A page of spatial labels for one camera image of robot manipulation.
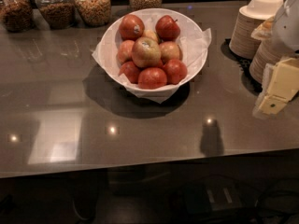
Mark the paper bowl stack back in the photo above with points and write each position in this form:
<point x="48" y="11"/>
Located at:
<point x="250" y="17"/>

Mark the red apple front right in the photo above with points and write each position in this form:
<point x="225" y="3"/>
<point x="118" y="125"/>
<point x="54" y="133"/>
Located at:
<point x="175" y="71"/>

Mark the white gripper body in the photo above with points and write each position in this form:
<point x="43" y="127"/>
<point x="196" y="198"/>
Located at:
<point x="287" y="28"/>

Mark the paper bowl stack front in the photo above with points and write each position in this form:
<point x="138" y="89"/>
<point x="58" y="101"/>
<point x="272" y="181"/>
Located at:
<point x="265" y="54"/>

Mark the red apple back left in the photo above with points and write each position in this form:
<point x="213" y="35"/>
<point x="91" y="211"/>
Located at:
<point x="131" y="27"/>

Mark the small yellow apple behind centre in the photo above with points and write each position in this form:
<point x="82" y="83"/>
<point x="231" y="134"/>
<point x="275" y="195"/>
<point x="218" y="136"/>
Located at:
<point x="152" y="35"/>

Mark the red apple front centre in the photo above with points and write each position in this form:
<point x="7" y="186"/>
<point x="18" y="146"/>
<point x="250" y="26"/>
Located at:
<point x="152" y="78"/>

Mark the red apple front left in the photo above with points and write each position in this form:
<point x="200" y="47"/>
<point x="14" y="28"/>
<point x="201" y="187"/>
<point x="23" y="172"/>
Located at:
<point x="131" y="71"/>

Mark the dark box under table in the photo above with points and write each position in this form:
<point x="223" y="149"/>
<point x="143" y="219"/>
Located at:
<point x="204" y="199"/>

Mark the dark red apple back right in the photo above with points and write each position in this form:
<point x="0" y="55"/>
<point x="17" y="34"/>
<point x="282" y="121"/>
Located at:
<point x="167" y="28"/>

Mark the white paper liner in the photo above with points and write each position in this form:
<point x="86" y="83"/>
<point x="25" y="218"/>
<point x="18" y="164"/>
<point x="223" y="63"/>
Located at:
<point x="199" y="47"/>

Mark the glass jar dark cereal far-left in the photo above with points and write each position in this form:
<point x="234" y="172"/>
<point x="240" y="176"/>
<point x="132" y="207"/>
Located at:
<point x="16" y="15"/>

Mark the large yellow-red apple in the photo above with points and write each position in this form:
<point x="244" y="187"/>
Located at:
<point x="146" y="52"/>

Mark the red apple left middle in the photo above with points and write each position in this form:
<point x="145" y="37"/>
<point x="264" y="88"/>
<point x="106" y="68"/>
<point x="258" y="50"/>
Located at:
<point x="125" y="51"/>

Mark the paper bowl stack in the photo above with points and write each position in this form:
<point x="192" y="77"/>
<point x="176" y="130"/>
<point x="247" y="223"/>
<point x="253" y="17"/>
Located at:
<point x="265" y="54"/>
<point x="250" y="17"/>

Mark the black tray under stacks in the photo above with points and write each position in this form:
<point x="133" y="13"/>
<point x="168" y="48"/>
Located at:
<point x="247" y="80"/>

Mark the yellow-red apple right middle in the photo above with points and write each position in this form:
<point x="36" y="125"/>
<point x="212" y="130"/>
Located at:
<point x="169" y="50"/>

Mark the glass jar brown cereal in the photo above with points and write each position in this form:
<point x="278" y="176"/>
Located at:
<point x="59" y="14"/>

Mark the glass jar light cereal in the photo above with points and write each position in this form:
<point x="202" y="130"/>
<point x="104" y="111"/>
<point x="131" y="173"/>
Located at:
<point x="94" y="13"/>

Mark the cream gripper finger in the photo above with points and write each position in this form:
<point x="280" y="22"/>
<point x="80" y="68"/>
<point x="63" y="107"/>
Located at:
<point x="264" y="30"/>
<point x="280" y="84"/>

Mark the white bowl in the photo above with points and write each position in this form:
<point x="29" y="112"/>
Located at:
<point x="193" y="44"/>

